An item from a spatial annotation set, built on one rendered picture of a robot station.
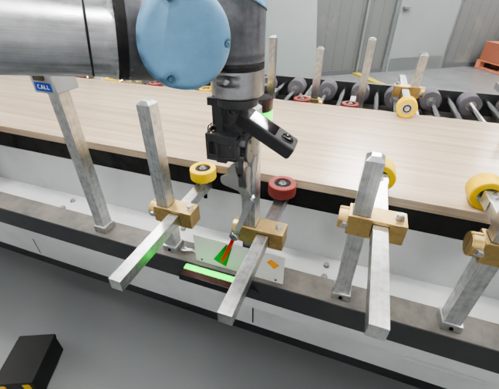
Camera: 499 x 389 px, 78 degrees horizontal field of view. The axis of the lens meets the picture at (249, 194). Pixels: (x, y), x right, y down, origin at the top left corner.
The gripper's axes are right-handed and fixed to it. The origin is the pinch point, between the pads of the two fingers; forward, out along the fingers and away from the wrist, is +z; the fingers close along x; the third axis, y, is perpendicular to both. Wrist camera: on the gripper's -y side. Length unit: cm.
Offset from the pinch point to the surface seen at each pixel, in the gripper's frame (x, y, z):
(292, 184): -22.8, -4.6, 10.4
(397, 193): -29.3, -32.1, 11.0
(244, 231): -5.3, 3.0, 15.2
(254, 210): -6.0, 0.7, 8.6
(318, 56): -115, 5, -6
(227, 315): 18.1, -2.2, 15.0
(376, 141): -62, -26, 11
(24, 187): -25, 115, 39
